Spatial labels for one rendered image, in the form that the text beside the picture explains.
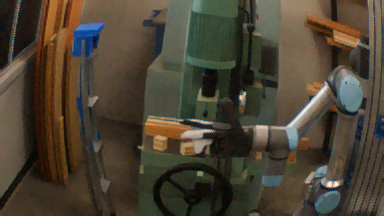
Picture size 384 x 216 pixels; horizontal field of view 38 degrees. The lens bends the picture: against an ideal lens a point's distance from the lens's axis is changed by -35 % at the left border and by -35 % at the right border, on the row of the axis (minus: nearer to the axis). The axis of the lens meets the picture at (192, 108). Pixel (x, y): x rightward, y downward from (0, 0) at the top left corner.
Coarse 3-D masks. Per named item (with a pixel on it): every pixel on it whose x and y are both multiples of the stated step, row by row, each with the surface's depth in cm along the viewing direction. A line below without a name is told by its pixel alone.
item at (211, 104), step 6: (198, 96) 293; (216, 96) 295; (198, 102) 290; (204, 102) 290; (210, 102) 289; (216, 102) 290; (198, 108) 291; (204, 108) 290; (210, 108) 290; (216, 108) 290; (198, 114) 291; (210, 114) 291; (216, 114) 292
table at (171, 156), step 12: (144, 144) 291; (168, 144) 293; (180, 144) 295; (144, 156) 286; (156, 156) 286; (168, 156) 285; (180, 156) 285; (192, 156) 285; (204, 156) 286; (252, 156) 288; (252, 168) 284; (288, 168) 283; (204, 180) 277; (240, 180) 276
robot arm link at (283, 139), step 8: (272, 128) 217; (280, 128) 218; (288, 128) 218; (296, 128) 219; (272, 136) 216; (280, 136) 216; (288, 136) 216; (296, 136) 216; (272, 144) 216; (280, 144) 216; (288, 144) 216; (296, 144) 217; (272, 152) 218; (280, 152) 217; (288, 152) 219
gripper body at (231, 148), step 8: (216, 128) 215; (224, 128) 216; (232, 128) 217; (248, 128) 220; (224, 136) 215; (232, 136) 217; (248, 136) 217; (216, 144) 217; (224, 144) 217; (232, 144) 218; (240, 144) 218; (248, 144) 216; (216, 152) 217; (224, 152) 219; (232, 152) 218; (240, 152) 218; (248, 152) 218
